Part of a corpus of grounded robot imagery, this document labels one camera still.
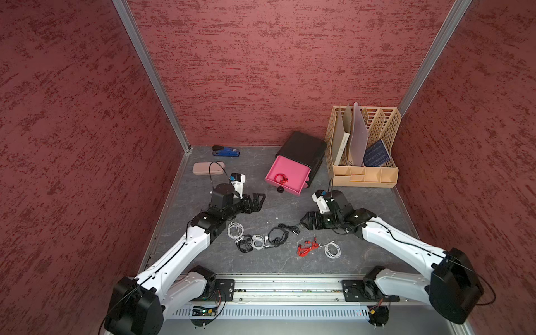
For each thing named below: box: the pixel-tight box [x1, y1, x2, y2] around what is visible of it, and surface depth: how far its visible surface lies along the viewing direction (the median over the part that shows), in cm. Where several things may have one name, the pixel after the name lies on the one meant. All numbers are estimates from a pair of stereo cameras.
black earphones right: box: [266, 223, 301, 249], surface depth 90 cm
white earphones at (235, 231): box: [227, 219, 245, 243], surface depth 89 cm
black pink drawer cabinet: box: [264, 131, 328, 197], surface depth 96 cm
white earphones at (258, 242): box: [250, 234, 270, 251], surface depth 87 cm
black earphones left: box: [235, 234, 254, 254], surface depth 86 cm
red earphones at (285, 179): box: [273, 173, 289, 185], surface depth 95 cm
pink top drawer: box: [265, 154, 312, 197], surface depth 94 cm
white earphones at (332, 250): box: [318, 240, 342, 259], surface depth 85 cm
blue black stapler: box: [212, 145, 241, 158], surface depth 119 cm
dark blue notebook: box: [362, 138, 392, 167], surface depth 105 cm
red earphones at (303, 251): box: [296, 237, 319, 258], surface depth 85 cm
